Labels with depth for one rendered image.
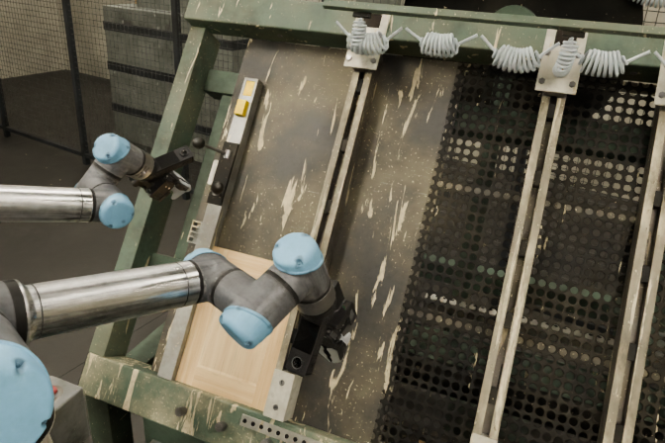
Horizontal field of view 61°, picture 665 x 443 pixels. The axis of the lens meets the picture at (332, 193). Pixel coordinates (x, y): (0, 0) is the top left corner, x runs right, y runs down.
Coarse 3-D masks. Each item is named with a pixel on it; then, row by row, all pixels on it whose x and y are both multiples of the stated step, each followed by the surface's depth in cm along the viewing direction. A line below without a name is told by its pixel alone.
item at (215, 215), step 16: (256, 80) 180; (240, 96) 180; (256, 96) 180; (240, 128) 177; (240, 144) 177; (240, 160) 179; (208, 208) 174; (224, 208) 175; (208, 224) 173; (208, 240) 172; (176, 320) 169; (176, 336) 168; (176, 352) 167; (160, 368) 167; (176, 368) 167
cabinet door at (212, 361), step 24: (240, 264) 169; (264, 264) 167; (216, 312) 168; (192, 336) 169; (216, 336) 167; (192, 360) 167; (216, 360) 165; (240, 360) 163; (264, 360) 161; (192, 384) 165; (216, 384) 163; (240, 384) 161; (264, 384) 159
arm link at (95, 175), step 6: (90, 168) 135; (96, 168) 134; (102, 168) 134; (84, 174) 136; (90, 174) 134; (96, 174) 134; (102, 174) 134; (108, 174) 135; (84, 180) 134; (90, 180) 133; (96, 180) 132; (102, 180) 132; (108, 180) 134; (114, 180) 136; (120, 180) 139; (78, 186) 134; (84, 186) 133; (90, 186) 131
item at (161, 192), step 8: (128, 176) 148; (152, 176) 147; (160, 176) 152; (168, 176) 152; (176, 176) 157; (136, 184) 147; (144, 184) 150; (152, 184) 152; (160, 184) 152; (168, 184) 154; (152, 192) 152; (160, 192) 154; (168, 192) 156; (160, 200) 156
